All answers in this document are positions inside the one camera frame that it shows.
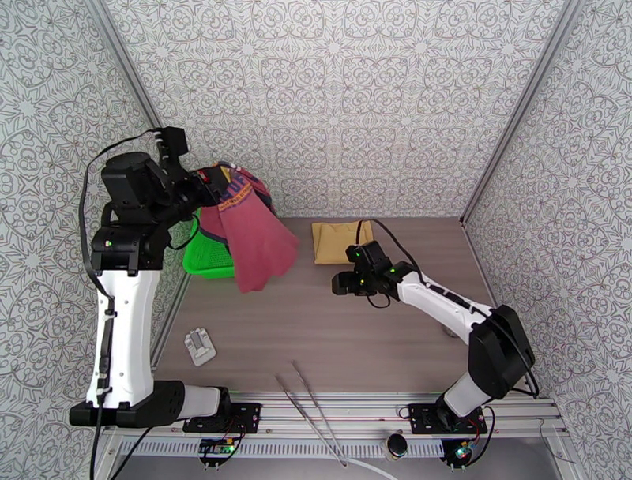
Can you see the tan garment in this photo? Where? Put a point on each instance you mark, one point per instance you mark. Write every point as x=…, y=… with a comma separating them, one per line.
x=335, y=242

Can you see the red tank top blue trim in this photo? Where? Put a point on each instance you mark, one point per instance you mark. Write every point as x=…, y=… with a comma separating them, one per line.
x=256, y=242

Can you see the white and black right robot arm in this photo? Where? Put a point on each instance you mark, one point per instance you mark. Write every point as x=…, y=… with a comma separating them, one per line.
x=498, y=355

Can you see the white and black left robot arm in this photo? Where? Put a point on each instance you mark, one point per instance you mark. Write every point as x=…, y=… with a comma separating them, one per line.
x=126, y=335

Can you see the green plastic mesh basket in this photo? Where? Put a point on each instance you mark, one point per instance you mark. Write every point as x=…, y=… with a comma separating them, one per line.
x=207, y=259

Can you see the long metal tweezers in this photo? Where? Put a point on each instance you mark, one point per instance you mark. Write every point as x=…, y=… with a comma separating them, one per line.
x=316, y=412

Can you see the black round push button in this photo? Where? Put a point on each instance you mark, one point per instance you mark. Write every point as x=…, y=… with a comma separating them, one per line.
x=396, y=444

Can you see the white grey plastic holder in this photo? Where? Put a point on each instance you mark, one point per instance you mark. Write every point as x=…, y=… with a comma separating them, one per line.
x=200, y=346

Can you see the white plastic tube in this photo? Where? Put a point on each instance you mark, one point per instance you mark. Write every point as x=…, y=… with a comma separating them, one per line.
x=375, y=469

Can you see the small circuit board green light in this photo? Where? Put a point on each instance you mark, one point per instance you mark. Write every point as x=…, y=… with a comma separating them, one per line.
x=462, y=453

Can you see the small circuit board blue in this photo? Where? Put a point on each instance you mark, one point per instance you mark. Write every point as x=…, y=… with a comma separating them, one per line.
x=215, y=449

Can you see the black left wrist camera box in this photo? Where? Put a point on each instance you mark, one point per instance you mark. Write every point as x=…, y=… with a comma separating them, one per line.
x=175, y=142

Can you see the aluminium frame post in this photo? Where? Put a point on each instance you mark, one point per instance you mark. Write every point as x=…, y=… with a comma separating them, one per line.
x=123, y=64
x=518, y=116

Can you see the aluminium mounting rail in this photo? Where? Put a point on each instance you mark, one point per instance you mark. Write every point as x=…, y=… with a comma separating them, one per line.
x=370, y=412

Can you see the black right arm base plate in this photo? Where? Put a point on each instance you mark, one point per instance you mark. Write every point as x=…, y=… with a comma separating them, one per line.
x=422, y=419

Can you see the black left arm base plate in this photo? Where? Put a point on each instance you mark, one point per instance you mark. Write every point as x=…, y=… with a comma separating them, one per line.
x=244, y=417

